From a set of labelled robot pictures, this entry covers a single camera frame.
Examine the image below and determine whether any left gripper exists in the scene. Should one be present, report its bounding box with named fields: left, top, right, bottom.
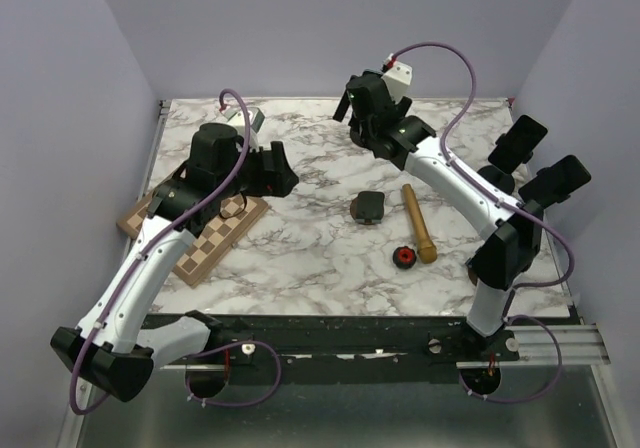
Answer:
left=217, top=141, right=300, bottom=200

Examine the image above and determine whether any black round-base clamp stand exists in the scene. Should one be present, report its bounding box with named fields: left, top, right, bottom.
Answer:
left=349, top=123, right=369, bottom=149

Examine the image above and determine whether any black phone teal edge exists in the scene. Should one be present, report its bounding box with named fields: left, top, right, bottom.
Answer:
left=362, top=69, right=383, bottom=77

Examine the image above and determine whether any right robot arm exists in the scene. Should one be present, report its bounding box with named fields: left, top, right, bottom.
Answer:
left=334, top=71, right=543, bottom=360

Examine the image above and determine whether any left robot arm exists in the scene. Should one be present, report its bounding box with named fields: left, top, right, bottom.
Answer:
left=50, top=123, right=299, bottom=402

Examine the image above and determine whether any dark round stand centre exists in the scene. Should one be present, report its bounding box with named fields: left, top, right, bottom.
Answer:
left=350, top=191, right=385, bottom=225

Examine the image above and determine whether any black phone silver edge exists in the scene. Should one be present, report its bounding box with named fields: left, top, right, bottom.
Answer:
left=488, top=115, right=548, bottom=174

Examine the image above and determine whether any black round-base stand right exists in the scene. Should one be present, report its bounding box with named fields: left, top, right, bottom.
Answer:
left=478, top=134, right=535, bottom=195

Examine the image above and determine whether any wooden disc phone stand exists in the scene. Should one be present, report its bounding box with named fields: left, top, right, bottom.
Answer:
left=465, top=260, right=478, bottom=286

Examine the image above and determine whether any black phone far right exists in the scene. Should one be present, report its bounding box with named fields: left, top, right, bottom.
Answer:
left=518, top=155, right=592, bottom=209

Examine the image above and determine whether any black stand far right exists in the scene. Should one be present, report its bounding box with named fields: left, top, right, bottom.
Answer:
left=518, top=167, right=571, bottom=209

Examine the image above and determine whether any wooden chessboard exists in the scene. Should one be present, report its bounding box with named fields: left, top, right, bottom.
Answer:
left=116, top=187, right=270, bottom=288

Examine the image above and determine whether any black red round cap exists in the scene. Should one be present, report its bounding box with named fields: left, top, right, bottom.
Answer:
left=392, top=246, right=417, bottom=269

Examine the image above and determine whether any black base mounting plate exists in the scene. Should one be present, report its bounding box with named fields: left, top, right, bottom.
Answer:
left=134, top=311, right=519, bottom=385

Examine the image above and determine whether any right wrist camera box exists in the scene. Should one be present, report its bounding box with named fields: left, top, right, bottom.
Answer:
left=382, top=60, right=413, bottom=104

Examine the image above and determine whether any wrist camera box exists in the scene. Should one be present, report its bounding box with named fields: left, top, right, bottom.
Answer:
left=219, top=106, right=265, bottom=147
left=382, top=60, right=413, bottom=104

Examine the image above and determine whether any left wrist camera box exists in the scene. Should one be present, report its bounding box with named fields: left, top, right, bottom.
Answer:
left=219, top=106, right=265, bottom=147

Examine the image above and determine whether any aluminium frame rail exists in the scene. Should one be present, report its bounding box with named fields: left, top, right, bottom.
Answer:
left=59, top=98, right=614, bottom=448

